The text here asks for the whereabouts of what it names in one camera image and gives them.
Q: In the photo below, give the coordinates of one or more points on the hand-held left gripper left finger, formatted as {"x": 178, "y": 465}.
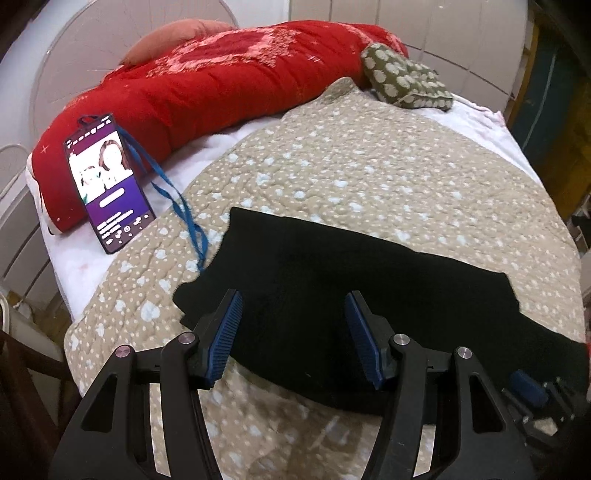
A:
{"x": 227, "y": 333}

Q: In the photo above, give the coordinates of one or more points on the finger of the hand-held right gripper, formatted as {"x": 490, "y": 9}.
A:
{"x": 526, "y": 388}

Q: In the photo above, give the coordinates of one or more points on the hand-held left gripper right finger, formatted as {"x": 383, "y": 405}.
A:
{"x": 363, "y": 333}

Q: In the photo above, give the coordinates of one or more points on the black pants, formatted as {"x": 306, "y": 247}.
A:
{"x": 351, "y": 314}

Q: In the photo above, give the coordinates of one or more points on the beige quilted blanket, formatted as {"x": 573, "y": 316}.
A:
{"x": 351, "y": 184}

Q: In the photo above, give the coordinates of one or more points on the smartphone with lit screen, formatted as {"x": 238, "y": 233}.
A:
{"x": 107, "y": 183}

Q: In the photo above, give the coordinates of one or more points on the red patterned quilt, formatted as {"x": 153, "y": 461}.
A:
{"x": 203, "y": 92}

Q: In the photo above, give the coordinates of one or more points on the green patterned pillow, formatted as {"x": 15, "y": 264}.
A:
{"x": 406, "y": 78}

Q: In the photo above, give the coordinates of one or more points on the white metal headboard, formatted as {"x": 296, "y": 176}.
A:
{"x": 55, "y": 92}

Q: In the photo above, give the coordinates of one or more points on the orange pillow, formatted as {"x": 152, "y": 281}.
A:
{"x": 175, "y": 39}

